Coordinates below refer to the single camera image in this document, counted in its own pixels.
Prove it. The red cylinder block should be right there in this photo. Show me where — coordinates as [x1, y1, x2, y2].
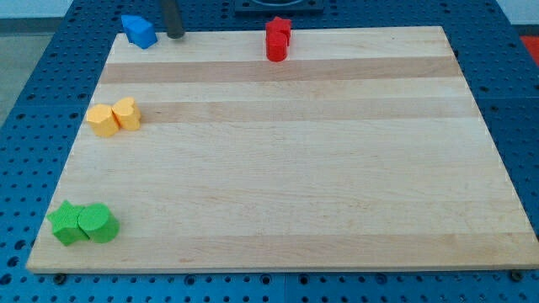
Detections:
[265, 32, 288, 62]

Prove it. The red star block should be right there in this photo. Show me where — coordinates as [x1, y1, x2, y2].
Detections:
[265, 16, 292, 45]

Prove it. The blue cube block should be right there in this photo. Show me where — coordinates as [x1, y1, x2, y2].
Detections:
[126, 19, 157, 49]

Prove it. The yellow hexagon block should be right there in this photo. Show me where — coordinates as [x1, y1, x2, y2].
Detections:
[86, 104, 120, 137]

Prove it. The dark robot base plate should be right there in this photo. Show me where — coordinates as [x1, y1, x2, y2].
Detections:
[234, 0, 324, 15]

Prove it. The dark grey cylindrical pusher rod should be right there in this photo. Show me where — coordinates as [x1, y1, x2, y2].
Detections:
[159, 0, 185, 39]

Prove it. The green cylinder block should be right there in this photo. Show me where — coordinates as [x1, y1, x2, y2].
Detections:
[77, 203, 120, 243]

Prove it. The green star block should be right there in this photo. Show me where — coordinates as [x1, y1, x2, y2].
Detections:
[46, 200, 89, 246]

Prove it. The light wooden board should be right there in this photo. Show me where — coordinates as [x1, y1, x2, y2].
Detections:
[27, 26, 538, 274]

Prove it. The yellow heart block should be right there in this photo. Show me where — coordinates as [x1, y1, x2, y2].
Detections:
[112, 97, 141, 130]

